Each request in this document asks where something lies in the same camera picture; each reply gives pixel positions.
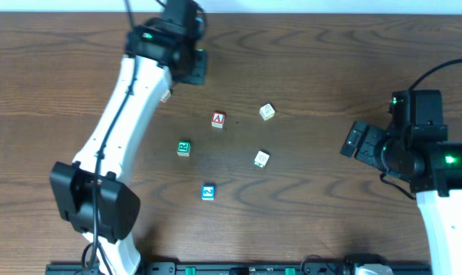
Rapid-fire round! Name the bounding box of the red letter A block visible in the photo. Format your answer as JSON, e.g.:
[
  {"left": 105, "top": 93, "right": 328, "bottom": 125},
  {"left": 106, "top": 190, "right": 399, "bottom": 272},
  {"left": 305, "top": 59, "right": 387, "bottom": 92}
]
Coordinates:
[{"left": 211, "top": 112, "right": 226, "bottom": 128}]

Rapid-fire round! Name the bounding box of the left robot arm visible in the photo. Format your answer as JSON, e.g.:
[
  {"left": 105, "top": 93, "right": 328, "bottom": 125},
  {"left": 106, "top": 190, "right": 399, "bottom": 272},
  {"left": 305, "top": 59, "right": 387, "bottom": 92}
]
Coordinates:
[{"left": 50, "top": 0, "right": 208, "bottom": 274}]

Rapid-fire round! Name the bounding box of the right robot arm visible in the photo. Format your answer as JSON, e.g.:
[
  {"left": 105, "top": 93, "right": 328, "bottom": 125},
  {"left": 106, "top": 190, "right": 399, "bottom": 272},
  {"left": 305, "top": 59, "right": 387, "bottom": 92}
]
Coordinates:
[{"left": 340, "top": 89, "right": 462, "bottom": 274}]

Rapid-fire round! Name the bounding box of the plain wooden picture block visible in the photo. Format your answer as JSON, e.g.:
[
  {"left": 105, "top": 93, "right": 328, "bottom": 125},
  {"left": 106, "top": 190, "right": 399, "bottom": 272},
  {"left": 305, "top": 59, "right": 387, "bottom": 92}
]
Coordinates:
[{"left": 160, "top": 89, "right": 172, "bottom": 103}]

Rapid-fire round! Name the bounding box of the green letter R block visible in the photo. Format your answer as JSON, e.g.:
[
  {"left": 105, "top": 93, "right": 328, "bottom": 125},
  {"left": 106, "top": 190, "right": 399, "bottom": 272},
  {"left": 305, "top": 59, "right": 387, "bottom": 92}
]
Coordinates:
[{"left": 176, "top": 141, "right": 191, "bottom": 157}]

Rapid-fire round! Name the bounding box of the yellow sided wooden block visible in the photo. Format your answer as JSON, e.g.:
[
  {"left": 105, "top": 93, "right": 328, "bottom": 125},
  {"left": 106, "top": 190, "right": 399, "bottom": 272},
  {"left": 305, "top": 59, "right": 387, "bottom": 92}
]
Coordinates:
[{"left": 259, "top": 103, "right": 276, "bottom": 121}]

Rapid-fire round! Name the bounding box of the white green sided block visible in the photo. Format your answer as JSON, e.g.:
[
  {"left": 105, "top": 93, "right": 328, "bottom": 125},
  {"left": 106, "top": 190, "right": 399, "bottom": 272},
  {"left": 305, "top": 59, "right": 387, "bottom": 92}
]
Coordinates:
[{"left": 254, "top": 150, "right": 270, "bottom": 168}]

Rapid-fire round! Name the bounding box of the blue number 2 block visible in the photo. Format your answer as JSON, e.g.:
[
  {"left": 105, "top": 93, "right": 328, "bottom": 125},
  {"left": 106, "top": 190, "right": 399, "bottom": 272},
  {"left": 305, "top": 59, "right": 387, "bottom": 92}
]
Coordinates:
[{"left": 201, "top": 185, "right": 215, "bottom": 201}]

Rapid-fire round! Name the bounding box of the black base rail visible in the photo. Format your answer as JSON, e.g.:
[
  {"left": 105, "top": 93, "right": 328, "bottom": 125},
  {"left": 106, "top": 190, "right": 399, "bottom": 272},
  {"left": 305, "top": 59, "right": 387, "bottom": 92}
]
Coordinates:
[{"left": 45, "top": 254, "right": 433, "bottom": 275}]

